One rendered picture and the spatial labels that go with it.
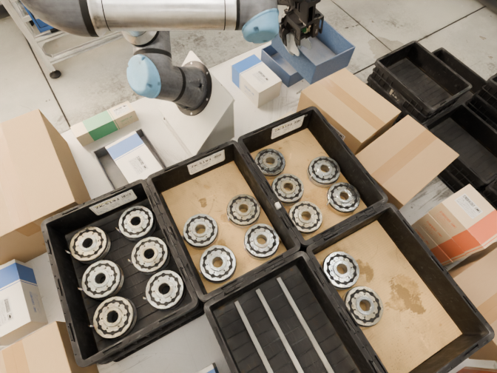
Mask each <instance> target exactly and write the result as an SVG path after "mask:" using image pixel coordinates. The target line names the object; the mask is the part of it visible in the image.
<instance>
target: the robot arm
mask: <svg viewBox="0 0 497 373"><path fill-rule="evenodd" d="M20 1H21V3H22V4H23V5H24V6H25V7H26V8H27V9H28V10H29V11H30V12H31V13H32V14H33V15H34V16H36V17H37V18H38V19H40V20H42V21H43V22H44V23H46V24H48V25H50V26H52V27H54V28H56V29H58V30H60V31H63V32H65V33H69V34H72V35H76V36H83V37H103V36H104V34H105V33H106V32H107V31H121V32H122V34H123V36H124V38H125V39H126V40H127V41H128V42H129V43H131V44H132V47H133V57H131V59H130V60H129V63H128V65H129V66H128V67H127V70H126V74H127V79H128V82H129V85H130V87H131V88H132V90H133V91H135V93H137V94H138V95H141V96H145V97H147V98H155V99H159V100H164V101H171V102H173V103H175V104H176V105H178V106H179V107H181V108H182V109H185V110H196V109H197V108H198V107H199V106H200V105H201V104H202V103H203V101H204V99H205V97H206V92H207V80H206V76H205V74H204V72H203V71H202V70H201V69H200V68H198V67H195V66H185V67H177V66H174V65H172V50H171V41H170V32H169V31H185V30H242V34H243V38H244V39H245V40H246V41H247V42H253V43H254V44H261V43H266V42H268V41H270V40H272V39H274V38H275V37H276V36H277V34H278V32H279V36H280V39H281V41H282V43H283V44H284V46H285V48H286V49H287V51H288V52H289V53H290V54H291V55H293V56H294V54H295V55H296V56H299V55H300V53H299V50H298V49H297V47H298V48H299V49H300V48H301V46H304V47H305V48H307V49H309V50H310V49H311V42H310V41H309V39H308V37H312V38H313V37H315V36H317V35H318V32H319V33H320V34H321V33H322V26H323V21H324V15H323V14H321V12H320V11H318V9H317V8H316V4H318V3H319V2H321V0H20ZM277 5H285V6H287V8H286V9H284V12H283V14H282V15H281V17H282V18H281V22H280V28H279V19H278V15H279V10H278V6H277ZM320 19H321V20H322V23H321V28H320V27H319V25H320Z"/></svg>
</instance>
